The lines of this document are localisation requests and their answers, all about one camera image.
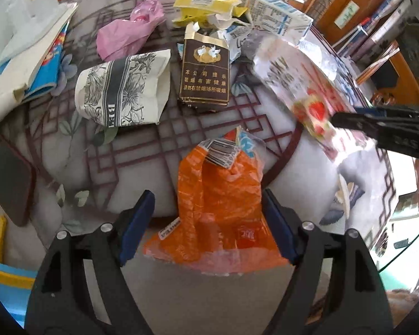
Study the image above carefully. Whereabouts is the orange snack bag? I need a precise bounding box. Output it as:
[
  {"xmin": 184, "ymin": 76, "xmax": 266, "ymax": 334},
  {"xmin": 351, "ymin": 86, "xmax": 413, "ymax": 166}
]
[{"xmin": 144, "ymin": 126, "xmax": 287, "ymax": 276}]

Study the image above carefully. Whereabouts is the strawberry snack wrapper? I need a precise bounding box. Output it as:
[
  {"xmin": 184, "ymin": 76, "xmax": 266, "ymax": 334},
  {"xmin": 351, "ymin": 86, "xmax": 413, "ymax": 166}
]
[{"xmin": 253, "ymin": 35, "xmax": 372, "ymax": 164}]

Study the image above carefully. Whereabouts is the floral paper cup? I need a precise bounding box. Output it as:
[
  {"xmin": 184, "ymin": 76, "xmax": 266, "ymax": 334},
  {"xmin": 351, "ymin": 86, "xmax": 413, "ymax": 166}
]
[{"xmin": 75, "ymin": 49, "xmax": 171, "ymax": 128}]

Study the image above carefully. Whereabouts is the white blue milk carton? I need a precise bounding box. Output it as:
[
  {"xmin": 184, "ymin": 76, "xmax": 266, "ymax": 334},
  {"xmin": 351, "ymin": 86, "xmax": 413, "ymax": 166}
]
[{"xmin": 241, "ymin": 0, "xmax": 313, "ymax": 46}]

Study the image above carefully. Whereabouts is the pink plastic bag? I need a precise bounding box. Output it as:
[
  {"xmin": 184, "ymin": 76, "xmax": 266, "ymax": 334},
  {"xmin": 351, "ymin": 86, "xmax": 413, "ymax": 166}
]
[{"xmin": 96, "ymin": 0, "xmax": 166, "ymax": 61}]

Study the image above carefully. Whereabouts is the brown cigarette box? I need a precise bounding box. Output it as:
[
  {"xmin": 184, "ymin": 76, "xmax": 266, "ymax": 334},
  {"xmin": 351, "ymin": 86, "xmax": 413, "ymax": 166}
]
[{"xmin": 178, "ymin": 23, "xmax": 230, "ymax": 111}]

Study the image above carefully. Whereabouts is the blue children book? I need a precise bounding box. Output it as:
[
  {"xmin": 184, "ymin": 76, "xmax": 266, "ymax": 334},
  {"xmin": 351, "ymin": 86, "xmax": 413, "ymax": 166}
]
[{"xmin": 22, "ymin": 20, "xmax": 70, "ymax": 103}]

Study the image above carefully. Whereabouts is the yellow snack package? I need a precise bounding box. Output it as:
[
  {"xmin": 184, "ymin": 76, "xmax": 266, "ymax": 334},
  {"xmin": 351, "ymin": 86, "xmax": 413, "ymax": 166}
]
[{"xmin": 172, "ymin": 0, "xmax": 248, "ymax": 30}]

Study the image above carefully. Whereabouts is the white cloth bag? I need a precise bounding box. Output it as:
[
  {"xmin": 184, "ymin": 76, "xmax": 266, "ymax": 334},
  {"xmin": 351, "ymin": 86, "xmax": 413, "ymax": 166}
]
[{"xmin": 0, "ymin": 0, "xmax": 77, "ymax": 121}]

